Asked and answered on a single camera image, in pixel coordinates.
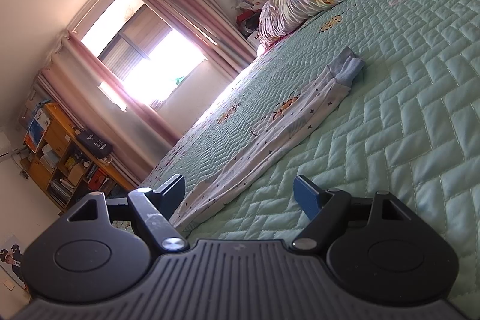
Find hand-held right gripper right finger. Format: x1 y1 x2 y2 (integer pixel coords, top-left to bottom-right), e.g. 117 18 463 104
290 175 417 252

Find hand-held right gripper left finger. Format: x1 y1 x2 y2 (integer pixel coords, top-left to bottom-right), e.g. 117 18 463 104
67 174 188 253

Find white printed pants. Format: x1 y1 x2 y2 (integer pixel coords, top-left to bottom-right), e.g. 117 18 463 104
170 46 366 231

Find red cardboard box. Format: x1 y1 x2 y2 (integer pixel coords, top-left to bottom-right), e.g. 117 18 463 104
88 168 111 189

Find navy tote bag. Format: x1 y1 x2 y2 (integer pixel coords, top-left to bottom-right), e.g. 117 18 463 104
75 129 113 159

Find brown cardboard box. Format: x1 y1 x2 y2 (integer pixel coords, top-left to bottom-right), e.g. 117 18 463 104
67 159 89 182

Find row of books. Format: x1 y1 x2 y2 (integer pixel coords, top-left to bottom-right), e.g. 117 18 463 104
49 178 76 206

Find wooden bookshelf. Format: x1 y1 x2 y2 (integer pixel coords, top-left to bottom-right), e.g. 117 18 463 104
19 100 139 214

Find green bee quilted bedspread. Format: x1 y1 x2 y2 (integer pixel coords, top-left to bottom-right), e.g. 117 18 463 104
112 0 480 320

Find window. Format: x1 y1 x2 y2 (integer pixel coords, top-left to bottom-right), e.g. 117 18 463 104
80 0 209 111

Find child pilot poster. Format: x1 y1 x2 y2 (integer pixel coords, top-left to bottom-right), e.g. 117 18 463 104
0 234 29 292

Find dark bag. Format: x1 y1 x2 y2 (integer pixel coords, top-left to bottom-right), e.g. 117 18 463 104
238 10 261 37

